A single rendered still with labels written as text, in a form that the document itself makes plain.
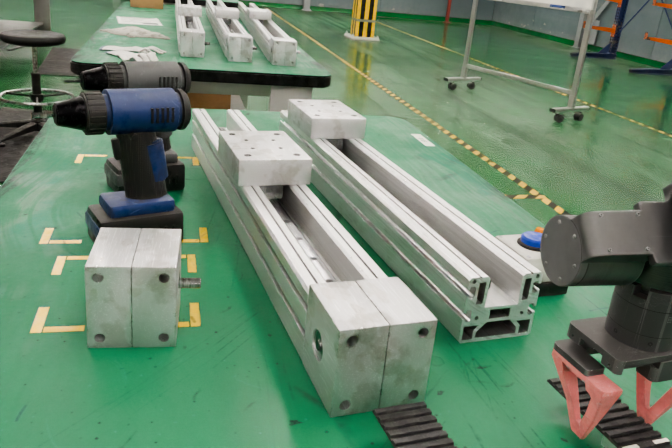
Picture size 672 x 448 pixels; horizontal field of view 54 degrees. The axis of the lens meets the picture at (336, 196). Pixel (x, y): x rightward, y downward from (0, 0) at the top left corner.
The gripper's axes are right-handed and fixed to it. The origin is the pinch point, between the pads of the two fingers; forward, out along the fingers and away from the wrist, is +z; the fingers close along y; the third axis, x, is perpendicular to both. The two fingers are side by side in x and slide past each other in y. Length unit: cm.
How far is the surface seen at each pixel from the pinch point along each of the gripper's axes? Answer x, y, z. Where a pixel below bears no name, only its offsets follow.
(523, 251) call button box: -29.2, -10.5, -2.7
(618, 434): 1.8, 1.1, -0.1
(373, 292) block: -16.4, 17.8, -6.0
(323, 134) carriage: -76, 2, -6
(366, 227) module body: -47.8, 4.3, 0.9
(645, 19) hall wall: -857, -860, 4
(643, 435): 2.5, -1.1, -0.2
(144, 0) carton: -410, 4, -1
